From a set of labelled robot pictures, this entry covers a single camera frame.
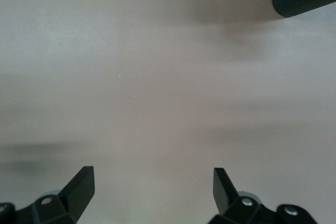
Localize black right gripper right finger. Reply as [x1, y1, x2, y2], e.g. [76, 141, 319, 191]
[208, 167, 318, 224]

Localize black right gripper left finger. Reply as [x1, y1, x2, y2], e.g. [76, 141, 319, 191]
[0, 166, 96, 224]

